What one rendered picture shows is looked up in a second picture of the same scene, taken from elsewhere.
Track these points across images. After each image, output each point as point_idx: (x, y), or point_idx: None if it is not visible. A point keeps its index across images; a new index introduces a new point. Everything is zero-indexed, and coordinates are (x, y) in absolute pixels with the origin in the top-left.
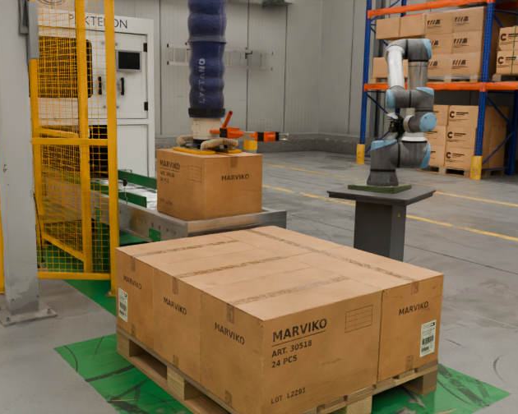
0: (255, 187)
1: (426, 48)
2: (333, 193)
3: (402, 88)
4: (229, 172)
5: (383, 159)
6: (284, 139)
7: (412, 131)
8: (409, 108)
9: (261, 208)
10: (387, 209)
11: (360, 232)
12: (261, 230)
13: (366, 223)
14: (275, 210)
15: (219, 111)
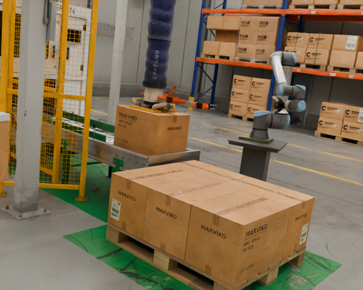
0: (184, 135)
1: (294, 58)
2: (231, 141)
3: (287, 84)
4: (171, 125)
5: (262, 123)
6: (213, 108)
7: (290, 110)
8: None
9: None
10: (263, 153)
11: (244, 166)
12: (190, 163)
13: (249, 161)
14: (192, 149)
15: (165, 84)
